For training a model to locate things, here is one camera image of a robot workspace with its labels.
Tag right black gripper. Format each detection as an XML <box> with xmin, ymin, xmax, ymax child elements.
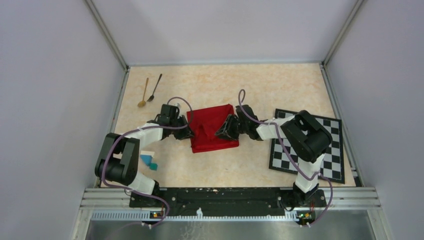
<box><xmin>214</xmin><ymin>114</ymin><xmax>249</xmax><ymax>141</ymax></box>

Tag red cloth napkin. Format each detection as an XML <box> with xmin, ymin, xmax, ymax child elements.
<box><xmin>186</xmin><ymin>104</ymin><xmax>240</xmax><ymax>154</ymax></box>

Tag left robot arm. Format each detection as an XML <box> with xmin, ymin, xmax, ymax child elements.
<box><xmin>94</xmin><ymin>104</ymin><xmax>194</xmax><ymax>207</ymax></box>

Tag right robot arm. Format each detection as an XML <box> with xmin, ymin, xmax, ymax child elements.
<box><xmin>214</xmin><ymin>104</ymin><xmax>332</xmax><ymax>206</ymax></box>

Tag teal cube block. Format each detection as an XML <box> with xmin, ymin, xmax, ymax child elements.
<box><xmin>149</xmin><ymin>162</ymin><xmax>158</xmax><ymax>171</ymax></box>

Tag black fork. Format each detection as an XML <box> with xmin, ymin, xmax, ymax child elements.
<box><xmin>147</xmin><ymin>73</ymin><xmax>163</xmax><ymax>102</ymax></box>

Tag gold spoon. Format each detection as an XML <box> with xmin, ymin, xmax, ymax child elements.
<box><xmin>137</xmin><ymin>77</ymin><xmax>149</xmax><ymax>108</ymax></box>

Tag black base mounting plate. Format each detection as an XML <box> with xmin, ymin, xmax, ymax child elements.
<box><xmin>129</xmin><ymin>187</ymin><xmax>327</xmax><ymax>218</ymax></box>

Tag black white checkerboard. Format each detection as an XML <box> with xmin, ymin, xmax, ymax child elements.
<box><xmin>268</xmin><ymin>115</ymin><xmax>345</xmax><ymax>184</ymax></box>

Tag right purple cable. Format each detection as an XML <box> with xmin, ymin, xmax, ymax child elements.
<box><xmin>237</xmin><ymin>88</ymin><xmax>335</xmax><ymax>228</ymax></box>

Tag purple cable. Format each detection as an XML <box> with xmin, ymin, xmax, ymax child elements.
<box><xmin>100</xmin><ymin>96</ymin><xmax>195</xmax><ymax>229</ymax></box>
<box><xmin>237</xmin><ymin>88</ymin><xmax>335</xmax><ymax>228</ymax></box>

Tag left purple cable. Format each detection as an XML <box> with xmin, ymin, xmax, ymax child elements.
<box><xmin>100</xmin><ymin>96</ymin><xmax>195</xmax><ymax>229</ymax></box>

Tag aluminium front rail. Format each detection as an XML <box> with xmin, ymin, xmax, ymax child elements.
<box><xmin>80</xmin><ymin>187</ymin><xmax>381</xmax><ymax>223</ymax></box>

